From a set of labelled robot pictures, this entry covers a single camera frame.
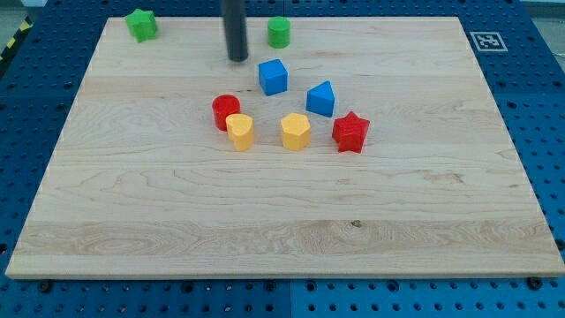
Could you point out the yellow heart block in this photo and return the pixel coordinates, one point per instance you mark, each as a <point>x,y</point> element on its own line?
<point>240,131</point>

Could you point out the yellow hexagon block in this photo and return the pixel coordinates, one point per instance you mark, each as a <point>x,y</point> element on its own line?
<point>296,131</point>

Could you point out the blue triangle block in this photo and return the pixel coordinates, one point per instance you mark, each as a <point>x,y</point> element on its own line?
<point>321,99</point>

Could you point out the red star block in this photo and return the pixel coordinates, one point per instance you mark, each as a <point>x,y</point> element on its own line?
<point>350,132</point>

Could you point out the red cylinder block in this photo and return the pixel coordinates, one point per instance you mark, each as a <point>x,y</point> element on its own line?
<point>222,107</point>

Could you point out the blue cube block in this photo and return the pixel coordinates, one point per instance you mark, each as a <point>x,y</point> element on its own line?
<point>273,77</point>

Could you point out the green cylinder block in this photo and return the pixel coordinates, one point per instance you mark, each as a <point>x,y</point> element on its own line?
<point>278,32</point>

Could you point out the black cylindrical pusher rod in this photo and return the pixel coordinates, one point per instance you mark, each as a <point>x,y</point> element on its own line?
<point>234,23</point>

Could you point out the green star block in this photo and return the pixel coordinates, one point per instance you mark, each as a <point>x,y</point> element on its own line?
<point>141,25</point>

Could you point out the white fiducial marker tag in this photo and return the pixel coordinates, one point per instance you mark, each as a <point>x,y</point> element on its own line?
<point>487,41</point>

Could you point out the yellow black hazard tape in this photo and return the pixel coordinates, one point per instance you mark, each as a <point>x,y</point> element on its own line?
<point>16,41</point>

